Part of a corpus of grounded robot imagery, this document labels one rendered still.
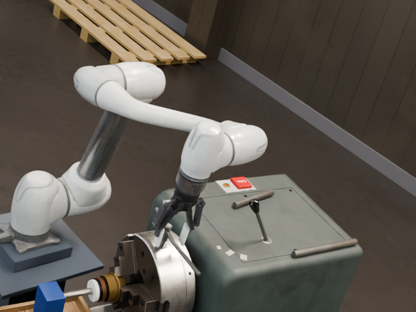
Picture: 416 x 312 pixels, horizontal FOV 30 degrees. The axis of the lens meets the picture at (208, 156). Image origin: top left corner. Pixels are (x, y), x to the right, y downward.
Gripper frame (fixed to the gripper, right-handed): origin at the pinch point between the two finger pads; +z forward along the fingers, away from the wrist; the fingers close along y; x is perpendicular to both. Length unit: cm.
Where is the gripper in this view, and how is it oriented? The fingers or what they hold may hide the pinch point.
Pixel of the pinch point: (171, 236)
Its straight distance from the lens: 237.4
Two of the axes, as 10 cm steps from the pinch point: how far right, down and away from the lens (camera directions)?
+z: -2.9, 7.9, 5.4
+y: 8.8, 0.0, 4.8
